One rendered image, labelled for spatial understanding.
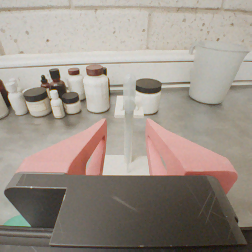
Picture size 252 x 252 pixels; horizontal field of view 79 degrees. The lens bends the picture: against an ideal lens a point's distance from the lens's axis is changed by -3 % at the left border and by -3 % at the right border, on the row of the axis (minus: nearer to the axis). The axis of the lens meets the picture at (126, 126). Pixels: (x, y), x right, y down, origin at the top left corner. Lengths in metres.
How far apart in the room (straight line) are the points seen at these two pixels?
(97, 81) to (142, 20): 0.25
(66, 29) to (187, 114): 0.41
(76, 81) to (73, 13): 0.19
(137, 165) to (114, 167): 0.04
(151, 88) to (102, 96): 0.12
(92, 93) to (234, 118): 0.36
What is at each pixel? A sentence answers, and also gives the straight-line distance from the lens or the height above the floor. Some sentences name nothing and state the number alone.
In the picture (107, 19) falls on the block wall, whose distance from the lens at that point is 0.54.
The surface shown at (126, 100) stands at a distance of 0.17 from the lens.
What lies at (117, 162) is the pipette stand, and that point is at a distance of 0.28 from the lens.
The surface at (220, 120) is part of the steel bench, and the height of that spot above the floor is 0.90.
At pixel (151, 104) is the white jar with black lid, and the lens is 0.39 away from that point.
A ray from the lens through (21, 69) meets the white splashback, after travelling 0.56.
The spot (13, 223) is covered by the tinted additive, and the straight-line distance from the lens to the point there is 0.24.
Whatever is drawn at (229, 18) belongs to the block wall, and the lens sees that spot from 0.67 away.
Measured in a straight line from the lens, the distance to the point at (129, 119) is 0.18.
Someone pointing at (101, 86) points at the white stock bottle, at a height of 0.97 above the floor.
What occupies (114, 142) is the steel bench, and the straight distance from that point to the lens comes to 0.32.
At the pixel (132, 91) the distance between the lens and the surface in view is 0.16.
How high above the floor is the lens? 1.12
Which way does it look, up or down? 36 degrees down
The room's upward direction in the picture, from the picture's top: 1 degrees clockwise
